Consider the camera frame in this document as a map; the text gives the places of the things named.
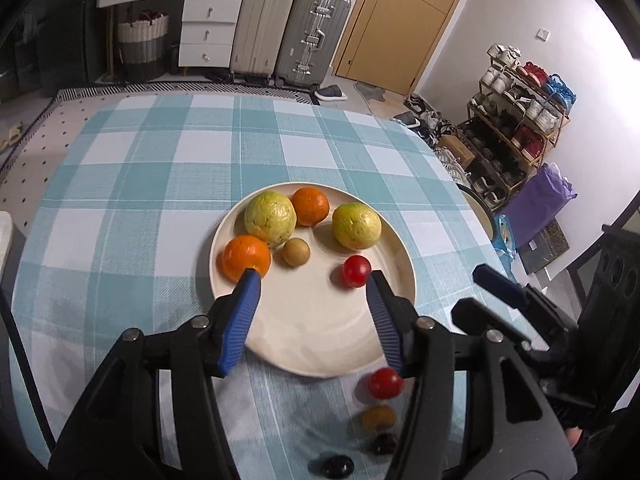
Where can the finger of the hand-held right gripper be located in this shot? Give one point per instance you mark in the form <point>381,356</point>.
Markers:
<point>500,284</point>
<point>480,315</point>

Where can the beige slippers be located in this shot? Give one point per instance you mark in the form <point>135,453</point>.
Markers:
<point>11,135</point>

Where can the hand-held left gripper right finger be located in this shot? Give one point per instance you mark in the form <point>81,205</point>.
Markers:
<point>385,325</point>

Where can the teal checked tablecloth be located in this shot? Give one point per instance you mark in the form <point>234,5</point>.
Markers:
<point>150,185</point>

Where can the orange mandarin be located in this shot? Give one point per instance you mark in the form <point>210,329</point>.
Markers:
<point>310,206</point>
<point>246,257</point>

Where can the white dresser with drawers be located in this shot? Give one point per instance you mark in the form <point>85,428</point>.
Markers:
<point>207,30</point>

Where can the cream round plate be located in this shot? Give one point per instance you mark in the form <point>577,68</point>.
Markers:
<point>310,315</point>

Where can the patterned flat box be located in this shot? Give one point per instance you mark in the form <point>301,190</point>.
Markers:
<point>547,245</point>

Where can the dark plum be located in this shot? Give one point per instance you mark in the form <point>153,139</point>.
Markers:
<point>384,444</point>
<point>337,466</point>

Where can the thin black pole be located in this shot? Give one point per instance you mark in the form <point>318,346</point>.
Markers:
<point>30,375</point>

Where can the red tomato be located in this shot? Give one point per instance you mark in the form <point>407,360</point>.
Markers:
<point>385,383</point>
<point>356,271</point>

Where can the small cardboard box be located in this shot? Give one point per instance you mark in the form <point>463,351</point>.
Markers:
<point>456,150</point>

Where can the white side table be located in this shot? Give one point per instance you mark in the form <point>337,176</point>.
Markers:
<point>5,245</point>

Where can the shoe rack with shoes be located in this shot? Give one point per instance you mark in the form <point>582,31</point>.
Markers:
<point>520,125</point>

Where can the grey slipper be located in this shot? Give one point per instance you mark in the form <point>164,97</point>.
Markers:
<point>332,93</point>

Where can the white light switch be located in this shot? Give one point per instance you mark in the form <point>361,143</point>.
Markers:
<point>543,34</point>

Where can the beige suitcase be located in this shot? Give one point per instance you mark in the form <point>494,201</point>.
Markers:
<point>262,25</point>

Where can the yellow-green guava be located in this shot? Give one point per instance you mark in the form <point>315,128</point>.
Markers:
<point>270,217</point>
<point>356,225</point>

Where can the blue snack bag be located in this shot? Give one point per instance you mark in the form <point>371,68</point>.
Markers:
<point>504,237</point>

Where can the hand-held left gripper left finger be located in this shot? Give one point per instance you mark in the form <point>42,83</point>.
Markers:
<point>242,320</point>

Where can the silver suitcase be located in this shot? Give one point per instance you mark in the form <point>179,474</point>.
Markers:
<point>312,35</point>

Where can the woven laundry basket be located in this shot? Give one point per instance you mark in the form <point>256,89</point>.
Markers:
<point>142,40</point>

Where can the pile of shoes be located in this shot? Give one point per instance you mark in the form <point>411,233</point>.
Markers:
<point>430,120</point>

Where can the purple bag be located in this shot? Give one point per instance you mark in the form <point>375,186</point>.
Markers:
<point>537,210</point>

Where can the round beige stool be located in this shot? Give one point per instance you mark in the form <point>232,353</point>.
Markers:
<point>480,210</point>

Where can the brown kiwi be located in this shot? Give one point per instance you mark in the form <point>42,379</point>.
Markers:
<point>378,417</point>
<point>296,251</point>

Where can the wooden door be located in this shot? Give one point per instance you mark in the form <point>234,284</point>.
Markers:
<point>400,25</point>

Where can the grey floor cloth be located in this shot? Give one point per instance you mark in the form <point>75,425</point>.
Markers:
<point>370,91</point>

